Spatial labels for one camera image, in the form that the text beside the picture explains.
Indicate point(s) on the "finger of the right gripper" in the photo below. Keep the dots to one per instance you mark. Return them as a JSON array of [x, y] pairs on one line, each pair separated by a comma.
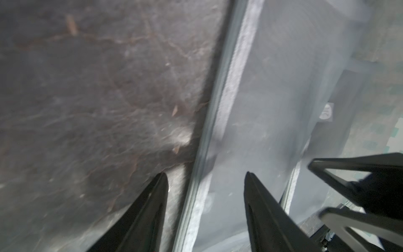
[[362, 180], [344, 222]]

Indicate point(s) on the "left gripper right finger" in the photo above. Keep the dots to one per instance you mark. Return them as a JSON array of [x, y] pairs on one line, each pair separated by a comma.
[[270, 228]]

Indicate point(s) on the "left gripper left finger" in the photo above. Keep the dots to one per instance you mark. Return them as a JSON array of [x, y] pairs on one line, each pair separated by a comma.
[[140, 228]]

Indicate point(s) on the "dark grey mesh pouch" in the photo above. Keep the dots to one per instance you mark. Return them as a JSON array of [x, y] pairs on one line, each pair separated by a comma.
[[280, 63]]

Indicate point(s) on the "grey pouch under white pouch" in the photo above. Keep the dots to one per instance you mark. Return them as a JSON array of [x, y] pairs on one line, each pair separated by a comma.
[[328, 139]]

